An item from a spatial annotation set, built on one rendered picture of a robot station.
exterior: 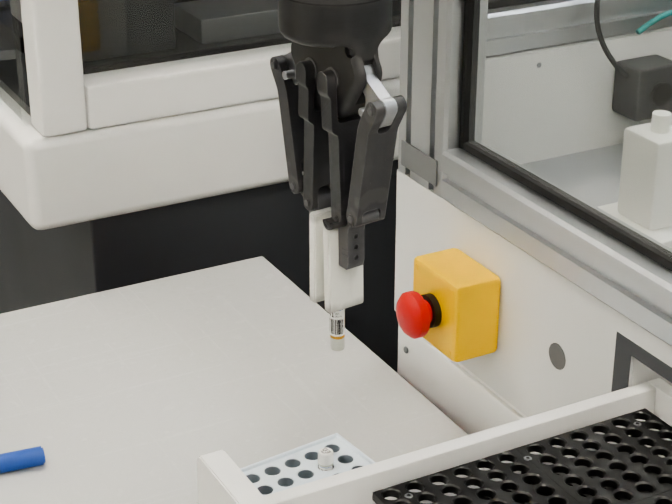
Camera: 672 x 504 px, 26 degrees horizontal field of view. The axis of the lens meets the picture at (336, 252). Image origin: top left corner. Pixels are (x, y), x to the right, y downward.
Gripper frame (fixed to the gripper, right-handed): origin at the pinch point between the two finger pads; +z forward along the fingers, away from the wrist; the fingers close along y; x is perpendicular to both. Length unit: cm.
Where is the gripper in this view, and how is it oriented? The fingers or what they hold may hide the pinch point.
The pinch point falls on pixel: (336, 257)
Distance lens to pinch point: 103.4
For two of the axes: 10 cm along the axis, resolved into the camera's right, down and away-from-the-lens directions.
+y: 5.6, 3.5, -7.5
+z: 0.0, 9.0, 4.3
